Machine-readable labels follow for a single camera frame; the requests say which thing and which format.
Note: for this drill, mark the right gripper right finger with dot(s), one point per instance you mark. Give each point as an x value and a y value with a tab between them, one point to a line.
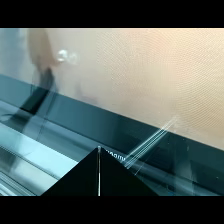
118	178

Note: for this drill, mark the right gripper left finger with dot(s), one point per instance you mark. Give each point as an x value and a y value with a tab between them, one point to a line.
81	178

